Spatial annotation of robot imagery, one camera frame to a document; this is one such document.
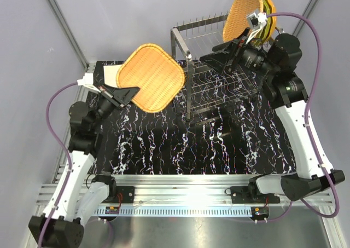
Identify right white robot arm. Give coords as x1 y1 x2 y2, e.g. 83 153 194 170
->
200 33 345 203

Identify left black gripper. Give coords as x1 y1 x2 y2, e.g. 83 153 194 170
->
90 83 140 131

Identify aluminium mounting rail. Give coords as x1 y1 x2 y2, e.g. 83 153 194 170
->
37 174 333 206

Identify steel wire dish rack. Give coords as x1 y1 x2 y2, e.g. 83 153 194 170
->
170 14 259 125

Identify green scalloped plate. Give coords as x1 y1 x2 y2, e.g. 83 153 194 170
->
263 0 275 41
256 0 270 41

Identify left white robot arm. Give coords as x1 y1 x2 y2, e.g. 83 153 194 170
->
28 85 140 247

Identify orange scalloped plate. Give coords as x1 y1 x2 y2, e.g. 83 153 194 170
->
266 0 277 39

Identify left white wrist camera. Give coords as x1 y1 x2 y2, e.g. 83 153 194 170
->
77 73 101 94

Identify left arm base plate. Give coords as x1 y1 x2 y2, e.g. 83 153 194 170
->
111 186 135 204

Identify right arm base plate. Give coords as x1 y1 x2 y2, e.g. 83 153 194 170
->
229 186 281 204

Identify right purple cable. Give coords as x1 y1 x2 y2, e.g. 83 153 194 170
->
266 11 341 223

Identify woven bamboo tray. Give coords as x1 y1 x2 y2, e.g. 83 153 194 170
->
115 43 185 113
223 0 264 43

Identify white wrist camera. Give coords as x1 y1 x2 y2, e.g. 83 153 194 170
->
77 73 101 94
246 10 267 44

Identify slotted cable duct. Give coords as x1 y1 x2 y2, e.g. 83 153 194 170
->
92 206 252 217

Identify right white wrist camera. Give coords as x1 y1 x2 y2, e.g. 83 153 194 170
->
246 10 267 44

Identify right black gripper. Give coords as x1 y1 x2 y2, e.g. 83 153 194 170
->
200 27 278 79

